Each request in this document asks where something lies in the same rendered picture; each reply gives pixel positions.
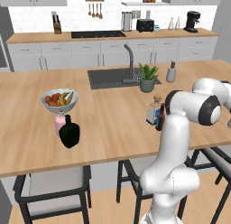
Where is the dark grey sink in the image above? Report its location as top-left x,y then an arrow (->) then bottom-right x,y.
87,67 -> 162,90

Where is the clear bottle with cork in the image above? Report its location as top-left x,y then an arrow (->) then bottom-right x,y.
145,95 -> 162,126

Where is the green potted plant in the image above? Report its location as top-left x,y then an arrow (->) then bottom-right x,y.
137,61 -> 160,94

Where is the dark maroon glass bottle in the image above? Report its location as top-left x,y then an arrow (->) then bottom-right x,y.
154,102 -> 167,132

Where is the grey tap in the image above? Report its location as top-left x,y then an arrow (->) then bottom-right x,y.
122,43 -> 141,84

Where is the black round bottle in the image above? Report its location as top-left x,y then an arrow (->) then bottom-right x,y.
59,114 -> 81,150

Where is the yellow banana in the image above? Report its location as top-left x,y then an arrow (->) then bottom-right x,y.
58,91 -> 75,107

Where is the white fruit bowl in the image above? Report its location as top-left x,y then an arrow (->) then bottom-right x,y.
40,89 -> 79,115

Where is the pink plastic bottle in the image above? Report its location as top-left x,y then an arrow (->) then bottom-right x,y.
54,109 -> 68,137

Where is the grey base cupboard run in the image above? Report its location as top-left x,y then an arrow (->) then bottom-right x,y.
6,35 -> 219,73

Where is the grey soap dispenser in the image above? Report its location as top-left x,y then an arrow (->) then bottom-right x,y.
165,60 -> 178,84

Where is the black hob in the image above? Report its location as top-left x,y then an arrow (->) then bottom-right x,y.
70,30 -> 127,40

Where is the silver kettle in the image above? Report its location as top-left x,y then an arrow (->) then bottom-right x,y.
120,11 -> 134,33

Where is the black toaster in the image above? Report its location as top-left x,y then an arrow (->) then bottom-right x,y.
135,18 -> 155,33

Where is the clear glass bottle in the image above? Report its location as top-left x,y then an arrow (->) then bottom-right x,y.
168,16 -> 176,32
174,16 -> 181,32

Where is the wooden knife block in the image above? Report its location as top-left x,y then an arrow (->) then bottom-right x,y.
51,14 -> 63,35

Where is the black coffee machine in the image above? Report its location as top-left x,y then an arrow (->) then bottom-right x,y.
182,10 -> 202,33

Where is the grey tall appliance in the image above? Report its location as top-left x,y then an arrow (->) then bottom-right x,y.
0,5 -> 15,74

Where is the grey wall socket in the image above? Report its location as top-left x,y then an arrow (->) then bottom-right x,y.
131,9 -> 142,20

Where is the white wall shelf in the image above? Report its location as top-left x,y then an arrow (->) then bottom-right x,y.
121,0 -> 171,7

